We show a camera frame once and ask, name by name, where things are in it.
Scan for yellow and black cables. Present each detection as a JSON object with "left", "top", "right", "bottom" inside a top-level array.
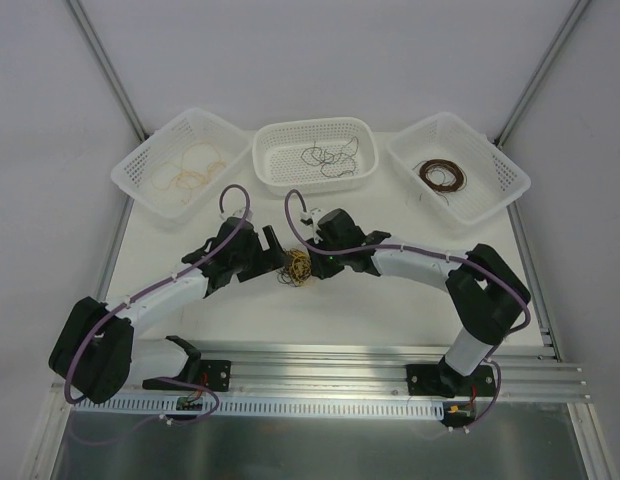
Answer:
[{"left": 275, "top": 248, "right": 317, "bottom": 290}]

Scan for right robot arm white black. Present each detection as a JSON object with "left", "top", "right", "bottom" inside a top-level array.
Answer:
[{"left": 301, "top": 209, "right": 531, "bottom": 398}]

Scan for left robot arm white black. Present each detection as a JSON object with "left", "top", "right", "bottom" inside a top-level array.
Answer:
[{"left": 49, "top": 216, "right": 285, "bottom": 404}]

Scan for white middle perforated basket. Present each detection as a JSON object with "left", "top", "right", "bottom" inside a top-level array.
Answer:
[{"left": 252, "top": 117, "right": 379, "bottom": 197}]

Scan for white left basket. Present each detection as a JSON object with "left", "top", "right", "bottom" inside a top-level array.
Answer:
[{"left": 111, "top": 108, "right": 252, "bottom": 224}]

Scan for white right basket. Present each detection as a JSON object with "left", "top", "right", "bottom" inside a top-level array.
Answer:
[{"left": 386, "top": 112, "right": 531, "bottom": 230}]

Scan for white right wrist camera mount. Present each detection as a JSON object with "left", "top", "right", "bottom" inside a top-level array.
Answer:
[{"left": 300, "top": 208, "right": 326, "bottom": 233}]

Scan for grey-black cables in middle basket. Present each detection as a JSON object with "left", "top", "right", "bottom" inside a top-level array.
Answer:
[{"left": 299, "top": 135, "right": 362, "bottom": 179}]

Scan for yellow cables in left basket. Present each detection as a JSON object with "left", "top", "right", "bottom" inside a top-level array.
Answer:
[{"left": 148, "top": 143, "right": 228, "bottom": 205}]

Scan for brown cable coil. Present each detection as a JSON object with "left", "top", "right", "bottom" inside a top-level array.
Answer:
[{"left": 413, "top": 158, "right": 469, "bottom": 205}]

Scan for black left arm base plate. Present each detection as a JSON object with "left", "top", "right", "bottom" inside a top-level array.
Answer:
[{"left": 142, "top": 359, "right": 232, "bottom": 392}]

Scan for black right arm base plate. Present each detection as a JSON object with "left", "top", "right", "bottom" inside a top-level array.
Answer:
[{"left": 405, "top": 362, "right": 496, "bottom": 398}]

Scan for white slotted cable duct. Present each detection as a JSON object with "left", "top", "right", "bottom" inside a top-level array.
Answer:
[{"left": 75, "top": 394, "right": 444, "bottom": 421}]

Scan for aluminium frame rail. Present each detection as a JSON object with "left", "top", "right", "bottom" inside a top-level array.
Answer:
[{"left": 49, "top": 339, "right": 591, "bottom": 404}]

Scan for left aluminium corner post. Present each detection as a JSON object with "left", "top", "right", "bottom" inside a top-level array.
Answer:
[{"left": 64, "top": 0, "right": 149, "bottom": 142}]

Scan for aluminium corner post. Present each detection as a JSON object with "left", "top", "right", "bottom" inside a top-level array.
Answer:
[
  {"left": 494, "top": 0, "right": 593, "bottom": 150},
  {"left": 64, "top": 0, "right": 149, "bottom": 142}
]

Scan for right aluminium corner post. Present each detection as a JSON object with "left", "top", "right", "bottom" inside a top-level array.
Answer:
[{"left": 494, "top": 0, "right": 593, "bottom": 150}]

